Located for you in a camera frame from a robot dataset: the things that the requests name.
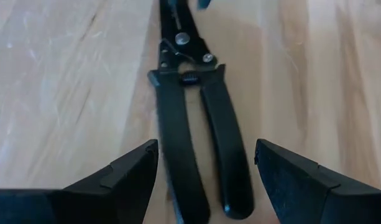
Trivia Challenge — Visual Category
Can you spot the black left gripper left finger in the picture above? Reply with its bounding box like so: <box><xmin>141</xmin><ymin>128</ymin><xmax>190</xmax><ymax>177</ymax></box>
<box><xmin>63</xmin><ymin>139</ymin><xmax>159</xmax><ymax>224</ymax></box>

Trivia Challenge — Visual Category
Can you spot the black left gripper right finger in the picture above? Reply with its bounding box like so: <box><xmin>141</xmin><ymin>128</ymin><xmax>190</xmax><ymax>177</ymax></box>
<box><xmin>254</xmin><ymin>139</ymin><xmax>340</xmax><ymax>224</ymax></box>

